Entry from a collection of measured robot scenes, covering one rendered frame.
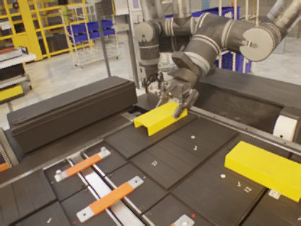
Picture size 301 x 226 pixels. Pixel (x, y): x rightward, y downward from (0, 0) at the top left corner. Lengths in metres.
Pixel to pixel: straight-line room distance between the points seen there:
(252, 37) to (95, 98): 0.52
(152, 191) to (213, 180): 0.13
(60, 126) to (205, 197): 0.45
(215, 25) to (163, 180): 0.51
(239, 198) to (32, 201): 0.43
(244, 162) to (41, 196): 0.44
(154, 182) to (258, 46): 0.49
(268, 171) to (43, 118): 0.57
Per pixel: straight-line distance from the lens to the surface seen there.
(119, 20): 3.18
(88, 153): 0.60
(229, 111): 1.25
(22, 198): 0.54
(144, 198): 0.44
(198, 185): 0.44
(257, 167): 0.45
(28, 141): 0.65
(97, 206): 0.44
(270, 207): 0.43
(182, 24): 1.18
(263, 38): 0.68
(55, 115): 0.64
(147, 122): 0.59
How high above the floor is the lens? 1.33
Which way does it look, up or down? 27 degrees down
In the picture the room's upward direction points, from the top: 7 degrees counter-clockwise
